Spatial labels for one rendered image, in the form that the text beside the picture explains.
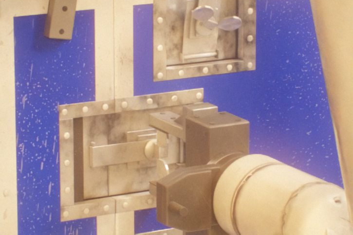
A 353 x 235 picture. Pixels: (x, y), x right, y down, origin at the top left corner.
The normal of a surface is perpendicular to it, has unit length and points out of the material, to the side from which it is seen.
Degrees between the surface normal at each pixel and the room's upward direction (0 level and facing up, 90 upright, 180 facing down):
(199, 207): 90
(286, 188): 31
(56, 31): 90
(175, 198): 90
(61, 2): 90
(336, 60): 108
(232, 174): 44
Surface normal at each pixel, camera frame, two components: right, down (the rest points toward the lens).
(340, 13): -0.52, 0.48
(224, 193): -0.84, -0.18
